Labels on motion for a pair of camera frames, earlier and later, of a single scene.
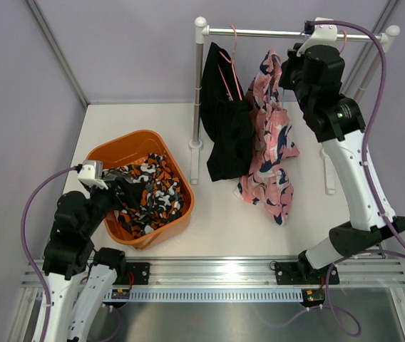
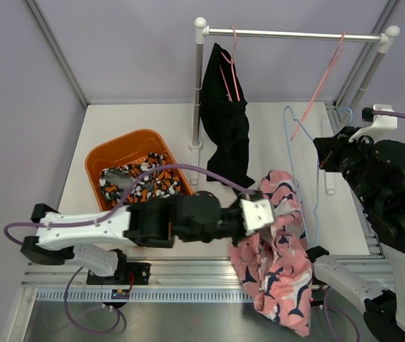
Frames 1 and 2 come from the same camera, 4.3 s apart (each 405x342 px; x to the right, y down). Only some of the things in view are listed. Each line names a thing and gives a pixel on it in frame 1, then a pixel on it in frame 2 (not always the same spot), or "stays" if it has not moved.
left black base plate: (141, 273) stays
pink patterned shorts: (267, 184) → (276, 263)
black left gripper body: (103, 201) → (225, 225)
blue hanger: (302, 33) → (318, 205)
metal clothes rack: (388, 36) stays
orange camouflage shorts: (150, 192) stays
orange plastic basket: (129, 149) stays
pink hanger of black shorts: (231, 61) stays
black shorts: (227, 115) stays
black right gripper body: (291, 75) → (349, 157)
